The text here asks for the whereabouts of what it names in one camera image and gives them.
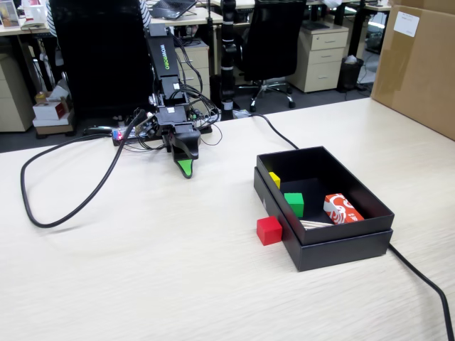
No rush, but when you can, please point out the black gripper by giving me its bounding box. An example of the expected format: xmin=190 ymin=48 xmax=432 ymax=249
xmin=155 ymin=104 xmax=201 ymax=179

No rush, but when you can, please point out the red cube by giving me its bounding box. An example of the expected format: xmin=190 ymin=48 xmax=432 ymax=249
xmin=256 ymin=215 xmax=284 ymax=247

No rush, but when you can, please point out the white box with red side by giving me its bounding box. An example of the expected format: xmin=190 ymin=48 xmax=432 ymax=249
xmin=32 ymin=100 xmax=75 ymax=128

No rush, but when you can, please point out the open small cardboard box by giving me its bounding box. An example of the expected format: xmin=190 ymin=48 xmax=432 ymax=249
xmin=33 ymin=78 xmax=73 ymax=104

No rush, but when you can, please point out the black cardboard box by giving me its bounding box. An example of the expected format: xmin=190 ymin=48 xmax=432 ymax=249
xmin=256 ymin=145 xmax=396 ymax=247

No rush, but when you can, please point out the large brown cardboard box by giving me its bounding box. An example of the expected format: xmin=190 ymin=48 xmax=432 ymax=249
xmin=370 ymin=0 xmax=455 ymax=141

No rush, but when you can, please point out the beige drawer cabinet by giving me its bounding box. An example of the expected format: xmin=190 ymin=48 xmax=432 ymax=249
xmin=173 ymin=38 xmax=211 ymax=108

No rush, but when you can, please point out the black pole with white bands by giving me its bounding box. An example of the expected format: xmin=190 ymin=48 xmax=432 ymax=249
xmin=218 ymin=0 xmax=238 ymax=121

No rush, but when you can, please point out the green cube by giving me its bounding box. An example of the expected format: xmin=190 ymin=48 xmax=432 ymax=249
xmin=283 ymin=192 xmax=306 ymax=219

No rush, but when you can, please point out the thin black stand pole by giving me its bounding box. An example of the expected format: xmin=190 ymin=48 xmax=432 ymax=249
xmin=205 ymin=0 xmax=215 ymax=76

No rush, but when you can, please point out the large black office chair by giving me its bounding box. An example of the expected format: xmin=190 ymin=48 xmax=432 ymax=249
xmin=47 ymin=0 xmax=158 ymax=137

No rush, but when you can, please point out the black laptop on stand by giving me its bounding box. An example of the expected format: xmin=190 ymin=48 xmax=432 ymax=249
xmin=150 ymin=0 xmax=198 ymax=21

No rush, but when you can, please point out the beige three-drawer cabinet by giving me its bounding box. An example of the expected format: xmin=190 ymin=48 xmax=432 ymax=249
xmin=286 ymin=23 xmax=350 ymax=94

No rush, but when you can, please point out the red and white carton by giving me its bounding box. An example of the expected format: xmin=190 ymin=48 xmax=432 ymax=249
xmin=323 ymin=193 xmax=366 ymax=226

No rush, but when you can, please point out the beige low cabinet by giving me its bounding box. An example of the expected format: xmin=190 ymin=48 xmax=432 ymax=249
xmin=0 ymin=53 xmax=36 ymax=133

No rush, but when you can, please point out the black trash bin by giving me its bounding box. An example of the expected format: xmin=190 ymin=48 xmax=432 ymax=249
xmin=336 ymin=55 xmax=365 ymax=93

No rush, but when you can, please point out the framed picture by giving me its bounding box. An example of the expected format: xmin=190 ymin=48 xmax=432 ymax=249
xmin=0 ymin=0 xmax=21 ymax=29

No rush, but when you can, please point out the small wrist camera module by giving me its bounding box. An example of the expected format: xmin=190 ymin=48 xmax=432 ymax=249
xmin=136 ymin=112 xmax=159 ymax=140

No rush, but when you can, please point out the robot base plate with electronics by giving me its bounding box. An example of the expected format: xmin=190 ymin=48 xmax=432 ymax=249
xmin=112 ymin=120 xmax=214 ymax=148

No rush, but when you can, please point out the thick black looped cable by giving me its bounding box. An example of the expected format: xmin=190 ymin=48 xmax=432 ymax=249
xmin=19 ymin=109 xmax=148 ymax=229

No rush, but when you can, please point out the thick black long cable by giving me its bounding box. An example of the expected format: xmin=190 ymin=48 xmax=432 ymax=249
xmin=245 ymin=112 xmax=455 ymax=341

